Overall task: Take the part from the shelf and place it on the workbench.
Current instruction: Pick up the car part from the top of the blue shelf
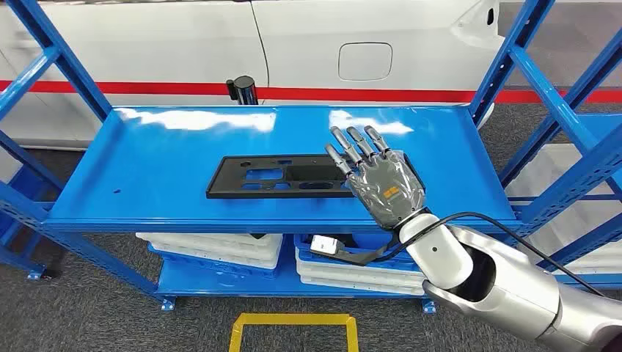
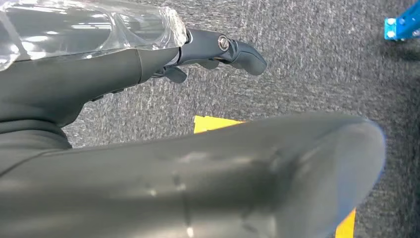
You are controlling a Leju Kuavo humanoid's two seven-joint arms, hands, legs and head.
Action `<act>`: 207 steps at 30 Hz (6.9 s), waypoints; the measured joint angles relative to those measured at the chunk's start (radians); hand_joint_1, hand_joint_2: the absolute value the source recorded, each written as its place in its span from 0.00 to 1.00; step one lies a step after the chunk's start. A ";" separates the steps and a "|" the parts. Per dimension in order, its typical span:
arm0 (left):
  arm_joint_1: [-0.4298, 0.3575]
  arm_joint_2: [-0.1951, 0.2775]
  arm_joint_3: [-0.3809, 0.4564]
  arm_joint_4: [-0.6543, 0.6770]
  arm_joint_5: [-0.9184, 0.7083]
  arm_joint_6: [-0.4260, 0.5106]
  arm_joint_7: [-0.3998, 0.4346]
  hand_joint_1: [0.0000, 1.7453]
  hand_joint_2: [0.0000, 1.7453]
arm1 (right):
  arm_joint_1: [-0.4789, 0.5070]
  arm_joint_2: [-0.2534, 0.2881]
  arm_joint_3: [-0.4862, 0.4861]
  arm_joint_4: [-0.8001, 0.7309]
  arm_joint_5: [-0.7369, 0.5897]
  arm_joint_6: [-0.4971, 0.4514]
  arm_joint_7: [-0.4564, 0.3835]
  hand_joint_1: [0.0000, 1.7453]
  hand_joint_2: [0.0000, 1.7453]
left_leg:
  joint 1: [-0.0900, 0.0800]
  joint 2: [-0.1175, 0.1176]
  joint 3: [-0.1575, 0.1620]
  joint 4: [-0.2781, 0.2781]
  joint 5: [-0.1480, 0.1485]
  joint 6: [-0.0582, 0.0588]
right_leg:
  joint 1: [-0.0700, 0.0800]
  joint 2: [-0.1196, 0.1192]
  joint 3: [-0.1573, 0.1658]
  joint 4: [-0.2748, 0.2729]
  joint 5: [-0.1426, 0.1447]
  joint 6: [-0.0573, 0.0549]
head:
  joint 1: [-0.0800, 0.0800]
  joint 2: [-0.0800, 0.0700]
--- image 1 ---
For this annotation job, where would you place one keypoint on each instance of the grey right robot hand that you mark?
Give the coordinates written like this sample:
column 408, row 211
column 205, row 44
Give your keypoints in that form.
column 384, row 187

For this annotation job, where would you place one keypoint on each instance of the black plastic panel part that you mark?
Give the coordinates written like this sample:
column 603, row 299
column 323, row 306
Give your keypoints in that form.
column 228, row 180

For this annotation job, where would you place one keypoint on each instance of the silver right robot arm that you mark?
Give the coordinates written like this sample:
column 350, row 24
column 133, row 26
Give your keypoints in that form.
column 510, row 291

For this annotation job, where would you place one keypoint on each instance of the blue metal shelf rack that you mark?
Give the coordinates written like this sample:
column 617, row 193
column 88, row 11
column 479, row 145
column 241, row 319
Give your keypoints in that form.
column 146, row 160
column 607, row 128

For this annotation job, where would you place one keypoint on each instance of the white tray stack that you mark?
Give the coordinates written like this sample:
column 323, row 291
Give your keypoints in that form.
column 350, row 279
column 209, row 245

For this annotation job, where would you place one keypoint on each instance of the white panel stack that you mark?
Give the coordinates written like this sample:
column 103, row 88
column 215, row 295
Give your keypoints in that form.
column 549, row 175

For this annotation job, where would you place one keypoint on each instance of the white car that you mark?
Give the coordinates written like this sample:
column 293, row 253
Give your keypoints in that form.
column 170, row 48

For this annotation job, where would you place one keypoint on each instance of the red barrier belt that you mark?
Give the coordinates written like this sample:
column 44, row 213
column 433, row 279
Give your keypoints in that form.
column 146, row 88

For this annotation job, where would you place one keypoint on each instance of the black camera bracket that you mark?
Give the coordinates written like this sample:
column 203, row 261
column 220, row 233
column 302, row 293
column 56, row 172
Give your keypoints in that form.
column 359, row 257

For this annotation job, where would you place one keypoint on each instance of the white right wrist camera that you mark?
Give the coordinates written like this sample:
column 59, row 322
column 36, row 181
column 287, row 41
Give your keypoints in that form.
column 325, row 245

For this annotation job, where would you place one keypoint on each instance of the black stanchion post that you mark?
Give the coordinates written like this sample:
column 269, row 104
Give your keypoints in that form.
column 244, row 90

